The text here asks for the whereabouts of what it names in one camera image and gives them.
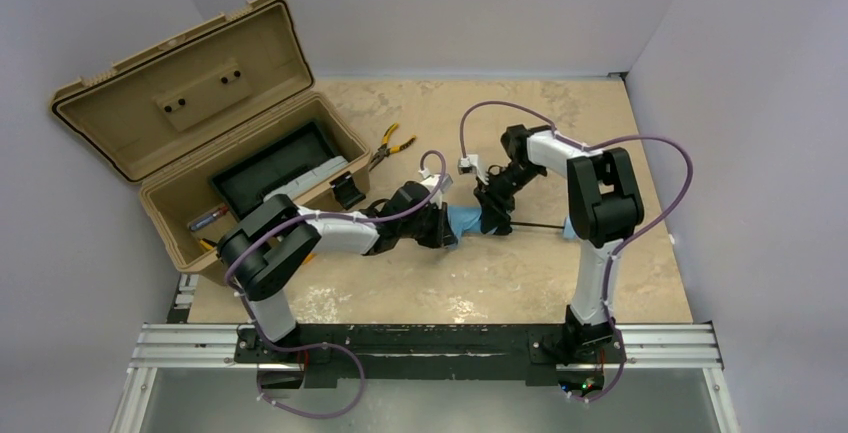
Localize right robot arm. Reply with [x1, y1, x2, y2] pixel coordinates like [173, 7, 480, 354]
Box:
[458, 125, 644, 363]

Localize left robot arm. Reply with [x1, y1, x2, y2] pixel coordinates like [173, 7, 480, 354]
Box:
[217, 181, 458, 349]

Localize grey box in toolbox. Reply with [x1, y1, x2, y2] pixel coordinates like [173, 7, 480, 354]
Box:
[260, 156, 348, 202]

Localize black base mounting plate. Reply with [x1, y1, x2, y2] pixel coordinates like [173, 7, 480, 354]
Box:
[234, 323, 625, 391]

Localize black toolbox tray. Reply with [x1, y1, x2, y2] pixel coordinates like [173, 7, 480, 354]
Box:
[210, 121, 342, 219]

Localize tan plastic toolbox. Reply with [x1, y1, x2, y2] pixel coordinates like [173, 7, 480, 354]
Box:
[50, 0, 371, 282]

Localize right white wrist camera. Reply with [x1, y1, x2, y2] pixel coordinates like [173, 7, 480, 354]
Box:
[457, 154, 489, 185]

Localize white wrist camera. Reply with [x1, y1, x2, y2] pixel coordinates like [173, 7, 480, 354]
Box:
[457, 154, 489, 185]
[419, 168, 453, 202]

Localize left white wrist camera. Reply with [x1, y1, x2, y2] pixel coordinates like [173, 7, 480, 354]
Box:
[419, 168, 453, 202]

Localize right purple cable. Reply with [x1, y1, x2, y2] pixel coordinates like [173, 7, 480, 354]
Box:
[458, 99, 696, 405]

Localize yellow handled pliers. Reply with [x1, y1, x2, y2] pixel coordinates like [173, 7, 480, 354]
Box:
[368, 122, 419, 170]

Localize aluminium rail frame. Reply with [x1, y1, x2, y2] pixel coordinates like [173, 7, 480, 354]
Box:
[109, 257, 740, 433]

